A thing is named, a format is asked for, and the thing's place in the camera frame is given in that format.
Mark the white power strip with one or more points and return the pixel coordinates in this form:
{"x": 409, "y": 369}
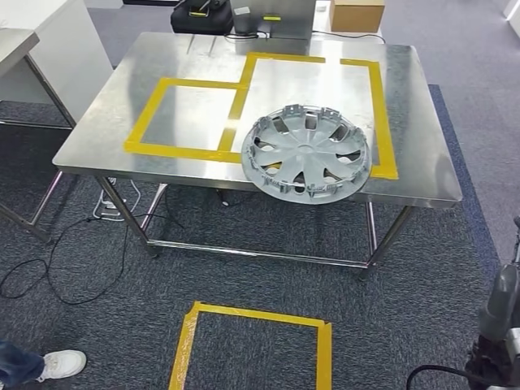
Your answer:
{"x": 107, "y": 204}

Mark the brown cardboard box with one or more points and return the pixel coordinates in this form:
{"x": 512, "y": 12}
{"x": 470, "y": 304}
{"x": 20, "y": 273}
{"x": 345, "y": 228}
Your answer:
{"x": 357, "y": 19}

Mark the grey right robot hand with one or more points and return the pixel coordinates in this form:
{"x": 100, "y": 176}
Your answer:
{"x": 502, "y": 301}

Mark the steel workbench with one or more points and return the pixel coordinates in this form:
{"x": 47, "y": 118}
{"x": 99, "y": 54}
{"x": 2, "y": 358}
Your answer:
{"x": 406, "y": 134}

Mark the person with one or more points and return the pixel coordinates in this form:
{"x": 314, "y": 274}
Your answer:
{"x": 61, "y": 363}

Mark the grey metal box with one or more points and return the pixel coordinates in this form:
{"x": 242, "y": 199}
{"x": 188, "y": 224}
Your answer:
{"x": 292, "y": 21}

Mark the black bag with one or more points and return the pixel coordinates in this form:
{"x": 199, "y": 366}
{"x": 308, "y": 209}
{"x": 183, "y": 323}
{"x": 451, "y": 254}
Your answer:
{"x": 195, "y": 24}

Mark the white desk with metal legs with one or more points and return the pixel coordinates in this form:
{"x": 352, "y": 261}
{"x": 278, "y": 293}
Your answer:
{"x": 73, "y": 59}

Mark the white table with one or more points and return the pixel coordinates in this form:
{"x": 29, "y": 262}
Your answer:
{"x": 321, "y": 24}

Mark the grey plastic wheel hubcap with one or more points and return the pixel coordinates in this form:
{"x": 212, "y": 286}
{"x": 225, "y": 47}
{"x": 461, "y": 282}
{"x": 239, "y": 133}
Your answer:
{"x": 304, "y": 156}

